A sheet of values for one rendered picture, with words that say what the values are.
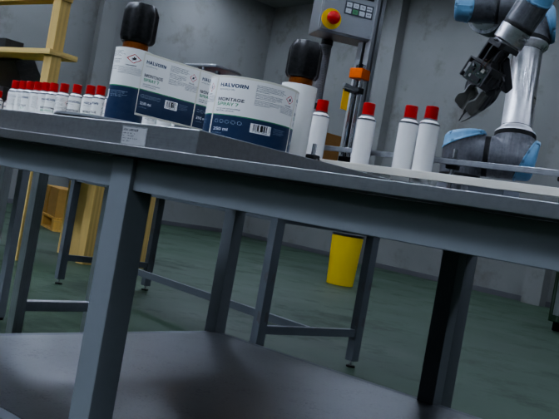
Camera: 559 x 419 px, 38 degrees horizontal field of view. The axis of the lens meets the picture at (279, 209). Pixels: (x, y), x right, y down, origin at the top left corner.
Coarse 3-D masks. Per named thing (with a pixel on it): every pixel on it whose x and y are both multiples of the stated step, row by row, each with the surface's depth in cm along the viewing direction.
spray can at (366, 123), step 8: (368, 104) 216; (368, 112) 216; (360, 120) 216; (368, 120) 215; (360, 128) 216; (368, 128) 215; (360, 136) 215; (368, 136) 215; (360, 144) 215; (368, 144) 216; (352, 152) 217; (360, 152) 215; (368, 152) 216; (352, 160) 216; (360, 160) 215; (368, 160) 216
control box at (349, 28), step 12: (324, 0) 230; (336, 0) 231; (348, 0) 232; (360, 0) 233; (312, 12) 238; (324, 12) 230; (312, 24) 236; (324, 24) 230; (336, 24) 231; (348, 24) 232; (360, 24) 233; (372, 24) 234; (324, 36) 237; (336, 36) 234; (348, 36) 233; (360, 36) 233
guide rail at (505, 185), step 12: (360, 168) 212; (372, 168) 209; (384, 168) 207; (396, 168) 205; (444, 180) 196; (456, 180) 194; (468, 180) 192; (480, 180) 190; (492, 180) 188; (528, 192) 182; (540, 192) 180; (552, 192) 178
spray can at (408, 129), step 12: (408, 108) 208; (408, 120) 207; (408, 132) 207; (396, 144) 208; (408, 144) 207; (396, 156) 208; (408, 156) 207; (408, 168) 207; (396, 180) 207; (408, 180) 208
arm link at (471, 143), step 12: (456, 132) 226; (468, 132) 225; (480, 132) 226; (444, 144) 229; (456, 144) 225; (468, 144) 224; (480, 144) 224; (444, 156) 228; (468, 156) 224; (480, 156) 223; (444, 168) 227; (468, 168) 224; (480, 168) 225
